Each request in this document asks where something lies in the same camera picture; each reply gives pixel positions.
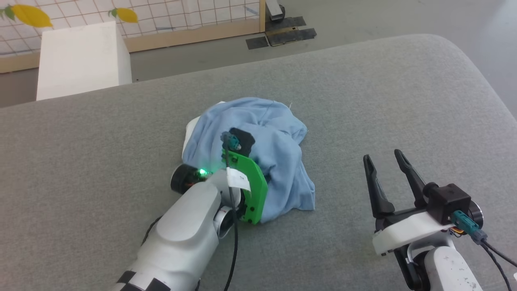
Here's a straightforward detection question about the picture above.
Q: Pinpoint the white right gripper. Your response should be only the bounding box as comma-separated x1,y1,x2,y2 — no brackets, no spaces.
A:
363,150,445,256

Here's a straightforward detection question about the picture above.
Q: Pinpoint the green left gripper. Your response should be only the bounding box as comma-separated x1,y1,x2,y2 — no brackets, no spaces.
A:
221,150,268,225

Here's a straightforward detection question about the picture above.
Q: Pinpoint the light blue garment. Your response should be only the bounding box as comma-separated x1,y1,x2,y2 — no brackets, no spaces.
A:
183,97,316,224

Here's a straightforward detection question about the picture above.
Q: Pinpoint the lemon print partition panel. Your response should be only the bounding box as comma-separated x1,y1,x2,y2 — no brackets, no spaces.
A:
0,0,266,74

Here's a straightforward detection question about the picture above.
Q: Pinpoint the white rectangular box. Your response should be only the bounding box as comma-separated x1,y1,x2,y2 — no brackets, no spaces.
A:
36,21,133,101

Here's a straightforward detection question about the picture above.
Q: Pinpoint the white cable label tag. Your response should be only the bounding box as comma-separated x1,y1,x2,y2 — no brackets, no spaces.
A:
227,167,252,192

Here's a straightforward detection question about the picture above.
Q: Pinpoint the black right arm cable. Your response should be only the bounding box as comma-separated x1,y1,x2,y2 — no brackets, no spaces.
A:
479,240,513,291
479,238,517,268

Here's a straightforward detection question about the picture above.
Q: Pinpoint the grey metal support bracket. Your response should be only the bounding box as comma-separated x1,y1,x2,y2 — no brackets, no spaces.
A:
265,0,286,21

